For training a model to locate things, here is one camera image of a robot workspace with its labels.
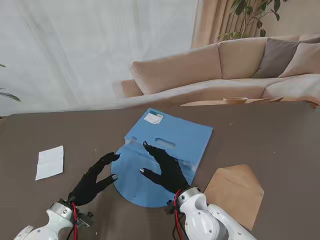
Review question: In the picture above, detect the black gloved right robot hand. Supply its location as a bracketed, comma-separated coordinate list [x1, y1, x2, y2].
[139, 141, 192, 195]

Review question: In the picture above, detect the white sheer curtain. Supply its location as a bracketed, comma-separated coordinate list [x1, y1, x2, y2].
[0, 0, 201, 118]

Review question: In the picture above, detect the grey sofa cushion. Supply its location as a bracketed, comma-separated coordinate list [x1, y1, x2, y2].
[252, 37, 301, 79]

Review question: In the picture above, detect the beige sofa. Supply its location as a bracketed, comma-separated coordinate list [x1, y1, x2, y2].
[121, 33, 320, 106]

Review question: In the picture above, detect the beige pleated curtain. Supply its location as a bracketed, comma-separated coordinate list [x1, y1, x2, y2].
[191, 0, 268, 50]

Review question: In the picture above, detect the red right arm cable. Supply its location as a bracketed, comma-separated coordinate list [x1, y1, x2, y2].
[172, 189, 183, 240]

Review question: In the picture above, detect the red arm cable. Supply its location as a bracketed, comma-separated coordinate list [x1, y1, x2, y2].
[172, 189, 183, 240]
[71, 201, 79, 240]

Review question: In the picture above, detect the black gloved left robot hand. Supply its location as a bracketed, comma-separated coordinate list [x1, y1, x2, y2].
[67, 151, 121, 206]

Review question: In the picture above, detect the beige sofa cushion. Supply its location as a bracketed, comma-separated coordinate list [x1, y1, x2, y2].
[278, 41, 320, 78]

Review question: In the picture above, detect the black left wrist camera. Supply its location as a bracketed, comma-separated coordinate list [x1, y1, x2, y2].
[76, 211, 95, 228]

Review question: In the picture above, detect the white letter paper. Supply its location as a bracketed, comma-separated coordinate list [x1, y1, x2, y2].
[35, 145, 65, 181]

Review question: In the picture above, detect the white label sticker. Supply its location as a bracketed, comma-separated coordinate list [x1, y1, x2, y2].
[145, 112, 165, 125]

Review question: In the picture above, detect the green leafy tall plant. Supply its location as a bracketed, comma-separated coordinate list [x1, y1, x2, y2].
[216, 0, 288, 42]

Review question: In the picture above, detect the red left arm cable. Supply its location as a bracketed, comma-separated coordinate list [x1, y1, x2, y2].
[71, 201, 79, 240]

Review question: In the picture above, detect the round wooden bowl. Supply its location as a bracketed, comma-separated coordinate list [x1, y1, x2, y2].
[222, 96, 249, 105]

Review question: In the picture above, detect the light wooden coffee table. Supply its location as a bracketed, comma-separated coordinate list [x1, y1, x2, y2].
[179, 96, 285, 107]

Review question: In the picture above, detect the brown paper envelope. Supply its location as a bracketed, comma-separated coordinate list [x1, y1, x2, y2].
[203, 164, 265, 231]

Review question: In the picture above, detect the dark green long-leaf plant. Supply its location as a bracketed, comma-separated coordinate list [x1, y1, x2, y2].
[0, 63, 22, 103]

